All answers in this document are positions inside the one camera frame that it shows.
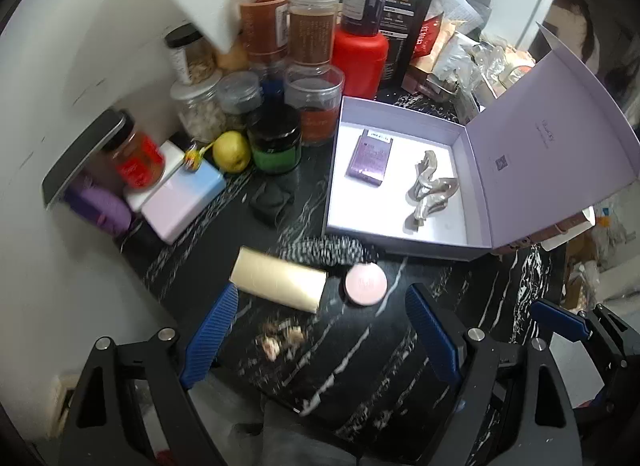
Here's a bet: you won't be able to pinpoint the lavender open gift box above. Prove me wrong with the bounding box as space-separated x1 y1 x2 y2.
323 34 639 261

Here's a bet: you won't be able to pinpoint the clear jar orange contents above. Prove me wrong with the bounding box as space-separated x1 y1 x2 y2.
239 0 290 64

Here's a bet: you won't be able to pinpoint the black lid nut jar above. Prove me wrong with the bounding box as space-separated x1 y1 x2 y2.
164 22 216 85

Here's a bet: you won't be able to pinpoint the pink round compact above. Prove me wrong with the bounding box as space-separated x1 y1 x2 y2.
344 263 387 307

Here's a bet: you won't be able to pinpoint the green jar black lid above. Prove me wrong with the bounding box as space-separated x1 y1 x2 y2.
247 102 302 174

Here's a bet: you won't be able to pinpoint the clear jar brown contents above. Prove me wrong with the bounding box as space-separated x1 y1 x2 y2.
288 0 340 67

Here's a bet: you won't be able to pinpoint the small yellow flower toy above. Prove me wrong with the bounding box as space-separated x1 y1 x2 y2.
182 143 214 172

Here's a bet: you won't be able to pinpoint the red snack packet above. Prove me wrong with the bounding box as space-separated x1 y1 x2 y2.
411 15 457 74

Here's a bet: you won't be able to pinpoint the large pearly hair claw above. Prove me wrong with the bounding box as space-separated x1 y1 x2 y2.
406 151 460 231

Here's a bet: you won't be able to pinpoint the checkered black white scrunchie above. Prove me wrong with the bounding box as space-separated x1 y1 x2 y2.
277 235 380 267

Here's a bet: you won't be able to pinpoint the small grey lid jar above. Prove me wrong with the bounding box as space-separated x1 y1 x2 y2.
215 71 262 131

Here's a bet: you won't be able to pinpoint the yellow lemon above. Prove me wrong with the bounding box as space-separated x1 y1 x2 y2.
213 131 252 174

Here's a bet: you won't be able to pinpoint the clear jar white beans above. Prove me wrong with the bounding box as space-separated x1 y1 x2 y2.
169 70 227 144

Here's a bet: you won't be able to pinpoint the red label jar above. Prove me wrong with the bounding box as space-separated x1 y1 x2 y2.
101 108 165 189

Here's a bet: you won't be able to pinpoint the white blue gradient box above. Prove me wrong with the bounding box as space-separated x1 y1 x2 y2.
124 141 226 244

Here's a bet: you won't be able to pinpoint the clear jar dark red contents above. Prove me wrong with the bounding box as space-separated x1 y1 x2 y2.
284 64 345 146

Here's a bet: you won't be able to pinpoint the black snack bag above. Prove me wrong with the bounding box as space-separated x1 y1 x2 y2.
378 0 432 88

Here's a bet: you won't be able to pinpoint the red canister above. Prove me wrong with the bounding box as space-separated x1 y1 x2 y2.
331 28 388 100

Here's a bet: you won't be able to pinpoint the purple small flat box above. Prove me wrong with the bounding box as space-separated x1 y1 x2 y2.
346 129 393 186

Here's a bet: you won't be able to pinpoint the gold rectangular box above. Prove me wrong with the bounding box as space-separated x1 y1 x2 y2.
230 247 326 313

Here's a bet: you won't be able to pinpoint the small pearl hair clip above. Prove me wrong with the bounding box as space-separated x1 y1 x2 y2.
256 319 306 362

